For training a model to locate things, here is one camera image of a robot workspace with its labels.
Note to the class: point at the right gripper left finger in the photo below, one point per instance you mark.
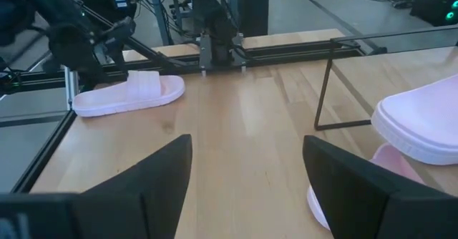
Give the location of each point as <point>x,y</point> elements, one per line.
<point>164,181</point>

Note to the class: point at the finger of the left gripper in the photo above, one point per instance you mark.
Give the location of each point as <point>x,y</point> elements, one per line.
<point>119,62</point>
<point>91,79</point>

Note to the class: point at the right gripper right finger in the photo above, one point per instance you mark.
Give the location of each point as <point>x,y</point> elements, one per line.
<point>343,196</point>

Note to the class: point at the pink rubber slide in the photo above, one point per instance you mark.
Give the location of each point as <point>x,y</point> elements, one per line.
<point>422,124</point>
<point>150,88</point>
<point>393,164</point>

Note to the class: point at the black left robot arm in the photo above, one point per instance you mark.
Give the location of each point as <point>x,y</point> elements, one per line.
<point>53,3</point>

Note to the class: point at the wooden shelf black metal legs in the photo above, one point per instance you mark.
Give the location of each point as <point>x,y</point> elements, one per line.
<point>343,125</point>

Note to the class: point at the black cabinet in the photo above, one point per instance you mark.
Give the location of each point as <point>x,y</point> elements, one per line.
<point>254,10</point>

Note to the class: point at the black robot green lights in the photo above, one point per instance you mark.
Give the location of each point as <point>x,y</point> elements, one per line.
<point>434,6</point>

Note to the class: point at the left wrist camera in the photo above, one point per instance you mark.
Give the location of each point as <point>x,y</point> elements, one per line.
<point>120,28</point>

